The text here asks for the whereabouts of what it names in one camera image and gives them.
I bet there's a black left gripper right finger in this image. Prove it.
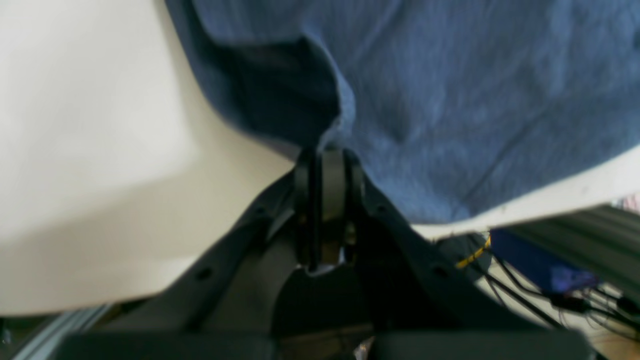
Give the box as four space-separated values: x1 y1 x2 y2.
320 149 595 360

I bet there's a blue T-shirt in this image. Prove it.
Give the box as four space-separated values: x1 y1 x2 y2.
166 0 640 224

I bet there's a yellow cable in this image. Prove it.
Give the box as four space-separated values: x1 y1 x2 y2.
455 237 493 270

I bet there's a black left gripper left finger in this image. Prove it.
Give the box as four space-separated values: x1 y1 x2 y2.
55 150 318 360

